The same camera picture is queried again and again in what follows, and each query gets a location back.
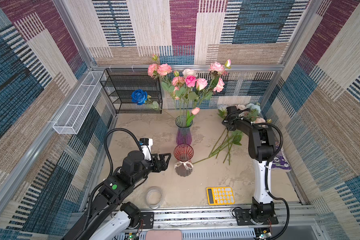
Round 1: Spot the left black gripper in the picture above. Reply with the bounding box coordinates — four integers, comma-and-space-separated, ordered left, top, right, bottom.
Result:
131, 152, 170, 187

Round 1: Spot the dark red glass vase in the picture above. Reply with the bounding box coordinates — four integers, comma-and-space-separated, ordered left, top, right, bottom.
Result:
174, 144, 194, 177

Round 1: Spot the purple blue glass vase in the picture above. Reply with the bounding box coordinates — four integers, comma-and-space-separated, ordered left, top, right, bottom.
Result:
175, 115, 193, 145

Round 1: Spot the pink tulip bud stem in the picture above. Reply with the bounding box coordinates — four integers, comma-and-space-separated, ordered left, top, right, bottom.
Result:
185, 108, 200, 128

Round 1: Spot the magenta rose stem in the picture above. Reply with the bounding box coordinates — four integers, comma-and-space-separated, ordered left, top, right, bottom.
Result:
186, 75, 198, 125

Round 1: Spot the pink rose stem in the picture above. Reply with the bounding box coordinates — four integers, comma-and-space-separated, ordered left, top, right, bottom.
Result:
172, 71, 186, 116
195, 60, 231, 108
148, 54, 179, 110

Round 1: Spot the blue rose stem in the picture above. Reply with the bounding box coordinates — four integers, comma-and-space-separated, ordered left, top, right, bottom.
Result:
131, 89, 177, 119

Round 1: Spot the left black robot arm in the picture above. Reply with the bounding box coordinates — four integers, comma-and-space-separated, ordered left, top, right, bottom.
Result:
63, 128, 172, 240

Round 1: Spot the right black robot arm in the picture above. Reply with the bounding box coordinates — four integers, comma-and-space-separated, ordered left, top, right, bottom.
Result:
222, 106, 283, 225

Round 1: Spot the pile of artificial flowers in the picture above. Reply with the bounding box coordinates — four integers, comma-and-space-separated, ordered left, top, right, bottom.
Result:
196, 103, 272, 163

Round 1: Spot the clear tape roll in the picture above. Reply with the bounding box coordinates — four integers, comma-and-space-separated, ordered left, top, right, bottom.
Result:
146, 187, 164, 210

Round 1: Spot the yellow calculator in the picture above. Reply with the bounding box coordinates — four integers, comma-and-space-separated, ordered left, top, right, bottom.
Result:
206, 187, 236, 206

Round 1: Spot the purple packet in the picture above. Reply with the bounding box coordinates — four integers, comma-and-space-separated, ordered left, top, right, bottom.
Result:
272, 147, 292, 172

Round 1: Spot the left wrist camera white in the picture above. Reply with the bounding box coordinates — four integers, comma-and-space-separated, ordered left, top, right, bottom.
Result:
139, 138, 153, 162

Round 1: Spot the black wire shelf rack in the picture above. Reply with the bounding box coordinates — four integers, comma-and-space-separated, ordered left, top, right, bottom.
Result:
100, 68, 163, 114

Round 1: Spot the white mesh wall basket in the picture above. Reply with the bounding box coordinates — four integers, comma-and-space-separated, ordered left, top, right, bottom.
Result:
53, 72, 103, 135

